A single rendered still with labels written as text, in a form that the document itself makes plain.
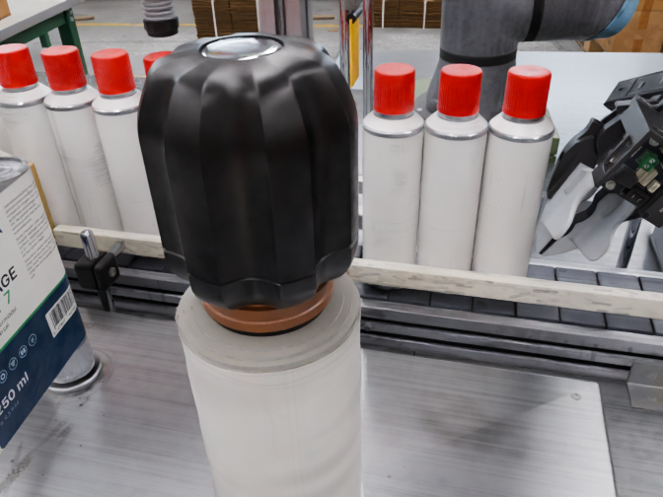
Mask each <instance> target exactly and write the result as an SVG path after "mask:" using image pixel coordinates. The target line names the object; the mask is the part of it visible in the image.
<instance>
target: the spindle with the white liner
mask: <svg viewBox="0 0 663 497"><path fill-rule="evenodd" d="M137 133H138V140H139V145H140V149H141V154H142V158H143V163H144V167H145V172H146V176H147V180H148V184H149V189H150V193H151V198H152V202H153V207H154V211H155V216H156V220H157V225H158V229H159V234H160V238H161V243H162V247H163V252H164V256H165V260H166V262H167V265H168V267H169V268H170V270H171V271H172V272H173V273H174V274H176V275H177V276H178V277H180V278H181V279H183V280H185V281H189V284H190V286H189V287H188V289H187V290H186V291H185V292H184V295H183V296H182V298H181V300H180V303H179V305H178V308H177V311H176V316H175V318H176V322H177V326H178V331H179V334H180V338H181V341H182V345H183V348H184V355H185V360H186V366H187V372H188V376H189V380H190V385H191V389H192V393H193V397H194V401H195V404H196V408H197V412H198V417H199V424H200V428H201V433H202V438H203V442H204V446H205V451H206V454H207V457H208V461H209V466H210V471H211V477H212V482H213V486H214V492H215V496H216V497H364V489H363V484H362V480H361V476H362V465H361V445H360V443H361V401H360V387H361V351H360V319H361V299H360V295H359V292H358V290H357V288H356V286H355V284H354V283H353V281H352V280H351V278H350V277H349V276H348V275H347V274H346V273H345V272H346V271H347V269H348V268H349V266H350V265H351V263H352V261H353V259H354V257H355V255H356V252H357V248H358V241H359V230H358V227H359V183H358V112H357V108H356V103H355V100H354V97H353V96H352V93H351V91H350V89H349V86H348V84H347V82H346V80H345V78H344V76H343V74H342V72H341V71H340V69H339V67H338V65H337V64H336V63H335V62H334V60H333V59H332V58H331V57H330V55H329V53H328V51H327V50H326V49H325V48H324V47H323V46H322V45H321V44H320V43H318V42H316V41H314V40H312V39H309V38H306V37H302V36H296V35H272V34H268V33H237V34H233V35H224V36H217V37H204V38H200V39H197V40H193V41H189V42H186V43H183V44H180V45H178V46H177V47H176V48H175V49H174V51H173V52H172V53H170V54H168V55H166V56H163V57H160V58H158V59H157V60H156V61H155V62H154V63H153V64H152V66H151V67H150V69H149V71H148V73H147V76H146V79H145V82H144V85H143V89H142V92H141V97H140V101H139V106H138V112H137Z"/></svg>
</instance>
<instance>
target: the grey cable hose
mask: <svg viewBox="0 0 663 497"><path fill-rule="evenodd" d="M173 1H174V0H142V1H141V4H142V5H143V6H142V9H143V10H144V11H143V14H144V15H145V16H144V19H143V25H144V30H145V31H147V35H148V36H150V37H168V36H174V35H176V34H177V33H178V32H179V29H178V27H179V26H180V24H179V18H178V16H176V13H174V12H175V8H173V7H174V3H172V2H173Z"/></svg>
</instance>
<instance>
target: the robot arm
mask: <svg viewBox="0 0 663 497"><path fill-rule="evenodd" d="M638 3H639V0H442V14H441V32H440V51H439V61H438V63H437V66H436V69H435V71H434V74H433V77H432V79H431V82H430V84H429V87H428V90H427V93H426V102H425V107H426V109H427V110H428V111H429V112H430V113H432V114H433V113H434V112H436V111H437V104H438V91H439V78H440V70H441V69H442V68H443V67H444V66H447V65H451V64H470V65H475V66H477V67H479V68H480V69H481V71H482V81H481V90H480V99H479V114H480V115H481V116H482V117H483V118H484V119H485V120H486V121H487V122H488V123H489V122H490V121H491V120H492V119H493V118H494V117H495V116H497V115H498V114H500V113H501V112H502V106H503V102H504V95H505V87H506V80H507V73H508V70H509V69H510V68H512V67H514V66H516V55H517V47H518V42H526V41H556V40H580V41H589V40H592V39H598V38H608V37H611V36H614V35H616V34H618V33H619V32H620V31H621V30H622V29H623V28H624V27H625V26H626V25H627V24H628V22H629V21H630V19H631V17H632V16H633V14H634V12H635V10H636V8H637V5H638ZM603 106H604V107H606V108H607V109H609V110H610V111H611V112H610V113H608V114H606V115H605V116H604V117H603V118H602V119H601V120H598V119H597V118H595V117H591V118H590V120H589V122H588V124H587V125H586V126H585V127H584V128H583V129H582V130H581V131H580V132H578V133H577V134H576V135H574V136H573V137H572V138H571V139H570V140H569V141H568V142H567V144H566V145H565V146H564V147H563V149H562V150H561V152H560V154H559V156H558V158H557V160H556V163H555V166H554V169H553V172H552V176H551V179H550V182H549V185H548V189H547V193H546V196H545V199H544V202H543V205H542V208H541V211H540V215H539V218H538V222H537V226H536V234H535V247H536V253H539V254H540V255H541V256H550V255H555V254H560V253H564V252H568V251H571V250H574V249H579V250H580V251H581V252H582V253H583V254H584V256H585V257H586V258H587V259H588V260H590V261H596V260H599V259H600V258H602V257H603V256H604V255H605V254H606V253H607V252H608V251H609V249H610V247H611V244H612V240H613V237H614V233H615V231H616V229H617V227H618V226H619V225H620V224H621V223H622V222H625V221H629V220H633V219H637V218H640V217H641V218H643V219H644V220H646V221H648V222H649V223H651V224H652V225H654V226H655V227H657V228H661V227H662V226H663V70H662V71H658V72H654V73H650V74H646V75H642V76H638V77H634V78H631V79H627V80H623V81H619V83H618V84H617V85H616V86H615V88H614V89H613V90H612V92H611V93H610V95H609V96H608V98H607V99H606V101H605V102H604V104H603ZM596 165H597V167H596ZM595 167H596V168H595ZM600 186H603V187H602V188H601V189H600V190H599V191H598V192H597V193H596V194H595V196H594V198H593V202H592V204H591V205H590V206H589V207H588V208H587V209H586V210H584V211H582V212H579V213H577V214H575V212H576V209H577V207H578V205H579V203H580V202H582V201H585V200H587V199H589V198H591V197H592V196H593V194H594V193H595V192H596V191H597V190H598V189H599V187H600Z"/></svg>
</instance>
